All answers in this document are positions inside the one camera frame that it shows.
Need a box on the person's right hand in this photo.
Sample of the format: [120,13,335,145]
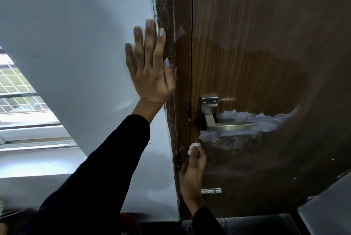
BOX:
[179,144,207,212]

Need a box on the person's left hand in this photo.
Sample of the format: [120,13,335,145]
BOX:
[125,19,176,110]

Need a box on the small white cloth wad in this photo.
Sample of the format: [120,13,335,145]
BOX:
[187,142,201,156]

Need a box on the person's left forearm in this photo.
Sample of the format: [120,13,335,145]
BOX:
[20,114,151,235]

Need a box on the person's right forearm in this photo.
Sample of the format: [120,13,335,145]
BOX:
[192,207,227,235]

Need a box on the brown wooden door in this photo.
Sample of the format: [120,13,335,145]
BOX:
[190,0,351,218]

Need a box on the window with metal grille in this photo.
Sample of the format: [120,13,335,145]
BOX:
[0,46,80,151]

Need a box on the grey box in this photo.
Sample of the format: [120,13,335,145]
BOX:
[297,170,351,235]

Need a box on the dark brown door frame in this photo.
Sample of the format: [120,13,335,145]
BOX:
[148,0,194,220]

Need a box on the silver lever door handle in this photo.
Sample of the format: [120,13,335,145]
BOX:
[200,94,252,132]

